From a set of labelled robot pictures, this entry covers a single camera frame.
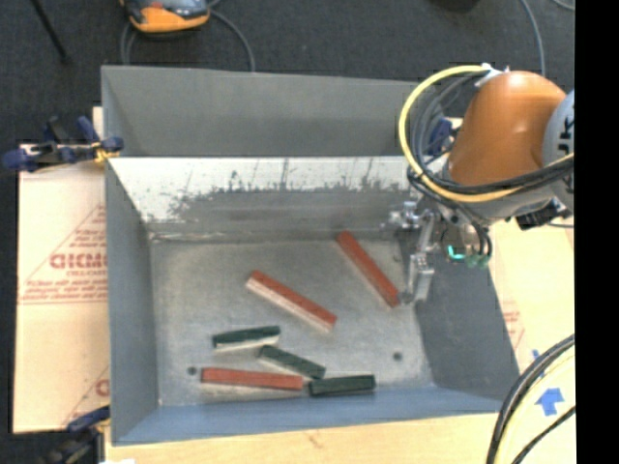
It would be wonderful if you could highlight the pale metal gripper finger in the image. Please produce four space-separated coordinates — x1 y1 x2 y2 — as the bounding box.
413 254 435 304
401 254 418 305

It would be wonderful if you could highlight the red-brown flat block white side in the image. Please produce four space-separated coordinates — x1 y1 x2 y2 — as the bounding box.
244 269 339 334

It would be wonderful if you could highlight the dark green flat block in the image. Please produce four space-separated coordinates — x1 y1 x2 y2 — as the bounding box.
308 374 377 398
211 325 282 354
256 344 328 381

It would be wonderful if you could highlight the grey metal bin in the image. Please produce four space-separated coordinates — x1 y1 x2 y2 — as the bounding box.
100 64 522 447

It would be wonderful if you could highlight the brown cardboard board red print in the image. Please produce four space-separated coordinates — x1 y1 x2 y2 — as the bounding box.
11 168 113 435

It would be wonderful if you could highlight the black cylinder on white bracket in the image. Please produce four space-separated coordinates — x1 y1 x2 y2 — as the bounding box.
514 199 573 232

